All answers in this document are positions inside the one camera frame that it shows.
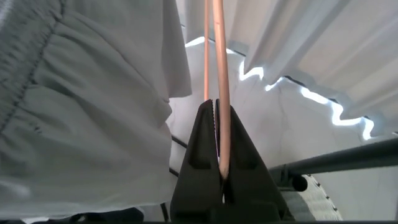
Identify white laundry basket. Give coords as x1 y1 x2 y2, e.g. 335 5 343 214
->
279 174 343 222

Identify pale grey shorts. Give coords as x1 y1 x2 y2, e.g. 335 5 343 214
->
0 0 193 220

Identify black clothes rack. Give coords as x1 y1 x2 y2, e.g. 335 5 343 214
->
160 135 398 222

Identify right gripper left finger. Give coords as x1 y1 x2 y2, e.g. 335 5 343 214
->
170 99 223 222

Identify white curtain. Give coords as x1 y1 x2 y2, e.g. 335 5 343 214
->
175 0 398 138

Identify pink clothes hanger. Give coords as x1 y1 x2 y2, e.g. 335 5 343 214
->
203 0 233 181

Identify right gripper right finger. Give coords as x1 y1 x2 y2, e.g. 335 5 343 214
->
215 98 295 222

